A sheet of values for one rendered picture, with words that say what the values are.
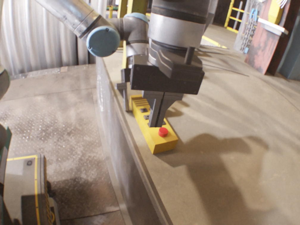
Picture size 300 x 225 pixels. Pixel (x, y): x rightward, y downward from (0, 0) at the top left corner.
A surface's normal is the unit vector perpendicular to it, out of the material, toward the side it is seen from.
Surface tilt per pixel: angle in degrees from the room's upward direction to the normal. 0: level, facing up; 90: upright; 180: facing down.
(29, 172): 0
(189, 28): 90
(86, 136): 0
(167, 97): 90
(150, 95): 90
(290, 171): 0
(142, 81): 90
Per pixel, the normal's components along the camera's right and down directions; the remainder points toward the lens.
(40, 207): 0.15, -0.77
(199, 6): 0.41, 0.62
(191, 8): 0.16, 0.64
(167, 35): -0.37, 0.55
